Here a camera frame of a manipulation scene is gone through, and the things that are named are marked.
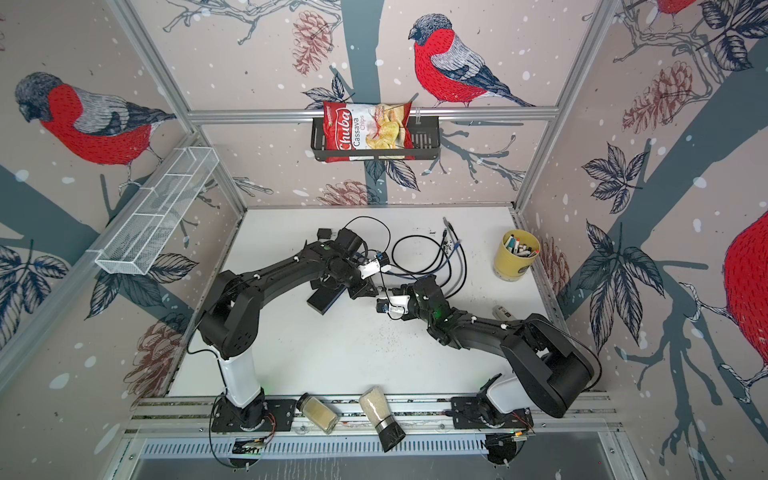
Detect red cassava chips bag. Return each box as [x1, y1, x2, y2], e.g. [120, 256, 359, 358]
[323, 102, 413, 163]

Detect black wall basket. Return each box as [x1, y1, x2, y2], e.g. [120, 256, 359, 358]
[310, 116, 441, 163]

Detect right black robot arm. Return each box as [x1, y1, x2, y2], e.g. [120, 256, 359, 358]
[392, 275, 595, 418]

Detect yellow cup with pens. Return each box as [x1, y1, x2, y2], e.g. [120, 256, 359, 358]
[493, 230, 541, 282]

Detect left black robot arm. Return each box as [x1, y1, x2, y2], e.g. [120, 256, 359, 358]
[197, 228, 390, 423]

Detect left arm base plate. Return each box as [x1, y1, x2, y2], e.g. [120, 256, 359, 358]
[210, 397, 297, 434]

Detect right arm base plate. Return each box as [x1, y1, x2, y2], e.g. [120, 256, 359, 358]
[445, 374, 534, 431]

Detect black network switch box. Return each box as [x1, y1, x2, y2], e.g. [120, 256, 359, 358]
[307, 286, 346, 315]

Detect black looped ethernet cable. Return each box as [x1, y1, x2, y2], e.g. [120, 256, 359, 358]
[383, 233, 448, 280]

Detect blue ethernet cable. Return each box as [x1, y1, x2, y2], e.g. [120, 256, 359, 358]
[383, 239, 466, 283]

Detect glass spice jar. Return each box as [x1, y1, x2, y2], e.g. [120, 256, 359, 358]
[297, 393, 340, 434]

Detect white wire mesh shelf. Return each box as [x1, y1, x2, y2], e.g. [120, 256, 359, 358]
[95, 146, 219, 275]

